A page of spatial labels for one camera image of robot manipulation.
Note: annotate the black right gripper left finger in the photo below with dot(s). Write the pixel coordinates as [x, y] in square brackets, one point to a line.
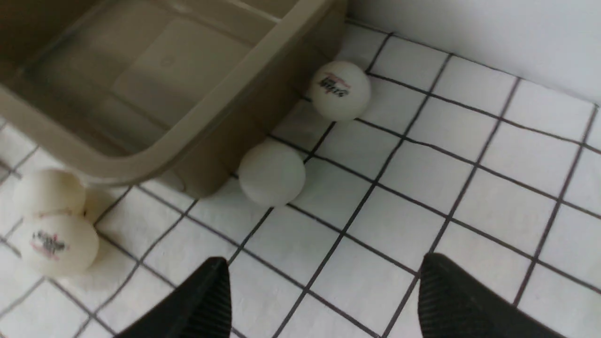
[199, 308]

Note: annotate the white grid-patterned tablecloth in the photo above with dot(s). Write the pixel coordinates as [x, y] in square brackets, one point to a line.
[499, 174]

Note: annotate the tan plastic bin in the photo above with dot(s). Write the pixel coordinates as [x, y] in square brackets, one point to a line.
[125, 91]

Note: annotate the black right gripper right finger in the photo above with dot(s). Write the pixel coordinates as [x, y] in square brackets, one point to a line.
[454, 304]

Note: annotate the white printed ping-pong ball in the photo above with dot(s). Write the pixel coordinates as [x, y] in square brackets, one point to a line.
[58, 245]
[340, 91]

